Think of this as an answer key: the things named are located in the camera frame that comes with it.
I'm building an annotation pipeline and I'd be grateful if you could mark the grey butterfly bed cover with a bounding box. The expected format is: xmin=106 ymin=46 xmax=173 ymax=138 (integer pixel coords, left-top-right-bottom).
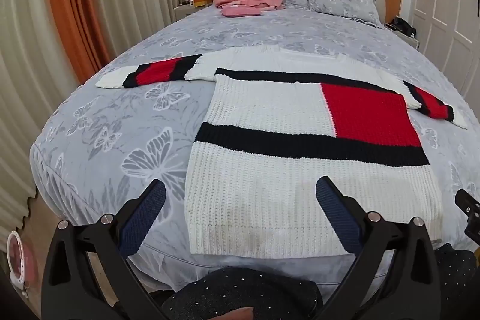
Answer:
xmin=30 ymin=0 xmax=480 ymax=291

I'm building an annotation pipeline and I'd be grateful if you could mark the pink round white-rimmed object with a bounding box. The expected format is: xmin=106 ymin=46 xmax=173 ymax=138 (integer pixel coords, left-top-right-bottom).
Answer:
xmin=7 ymin=230 xmax=38 ymax=287

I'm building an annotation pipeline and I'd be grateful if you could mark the white red black knit sweater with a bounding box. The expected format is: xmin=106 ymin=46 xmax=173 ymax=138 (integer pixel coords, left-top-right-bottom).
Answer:
xmin=95 ymin=44 xmax=469 ymax=255

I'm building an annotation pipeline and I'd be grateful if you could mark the grey floral pillow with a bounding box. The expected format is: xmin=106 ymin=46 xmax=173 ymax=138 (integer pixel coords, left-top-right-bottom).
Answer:
xmin=304 ymin=0 xmax=385 ymax=29

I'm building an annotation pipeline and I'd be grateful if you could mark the black bag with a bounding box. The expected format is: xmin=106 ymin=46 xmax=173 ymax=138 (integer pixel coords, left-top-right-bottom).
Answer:
xmin=390 ymin=17 xmax=418 ymax=39

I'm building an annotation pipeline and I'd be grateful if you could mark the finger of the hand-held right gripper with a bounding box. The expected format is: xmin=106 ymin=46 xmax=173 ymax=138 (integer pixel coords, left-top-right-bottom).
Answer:
xmin=455 ymin=188 xmax=480 ymax=221

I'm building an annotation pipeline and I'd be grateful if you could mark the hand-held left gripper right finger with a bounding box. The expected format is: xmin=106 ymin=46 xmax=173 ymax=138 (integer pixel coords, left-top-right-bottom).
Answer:
xmin=315 ymin=175 xmax=443 ymax=320

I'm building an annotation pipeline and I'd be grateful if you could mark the small pink cloth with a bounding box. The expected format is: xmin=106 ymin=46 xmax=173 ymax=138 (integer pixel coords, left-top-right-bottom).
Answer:
xmin=220 ymin=4 xmax=263 ymax=18

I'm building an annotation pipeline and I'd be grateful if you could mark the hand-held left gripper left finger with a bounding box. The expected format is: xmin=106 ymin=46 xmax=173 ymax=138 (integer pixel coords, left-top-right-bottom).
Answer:
xmin=41 ymin=179 xmax=167 ymax=320

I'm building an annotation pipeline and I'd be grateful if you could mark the beige nightstand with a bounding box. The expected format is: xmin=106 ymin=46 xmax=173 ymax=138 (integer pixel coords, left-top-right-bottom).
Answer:
xmin=173 ymin=1 xmax=216 ymax=22

